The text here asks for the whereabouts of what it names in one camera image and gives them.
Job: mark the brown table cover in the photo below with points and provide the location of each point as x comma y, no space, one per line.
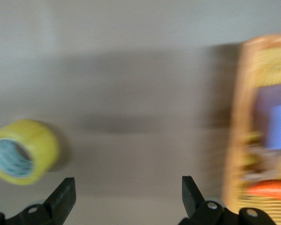
131,82

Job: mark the yellow tape roll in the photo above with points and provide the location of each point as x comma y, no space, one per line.
44,145

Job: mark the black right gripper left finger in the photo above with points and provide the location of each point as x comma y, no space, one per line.
58,201

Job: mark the orange toy carrot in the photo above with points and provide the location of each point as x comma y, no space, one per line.
271,189

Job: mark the purple cube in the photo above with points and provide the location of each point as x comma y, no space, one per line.
279,126

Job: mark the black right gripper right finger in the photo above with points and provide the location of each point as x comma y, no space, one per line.
193,199

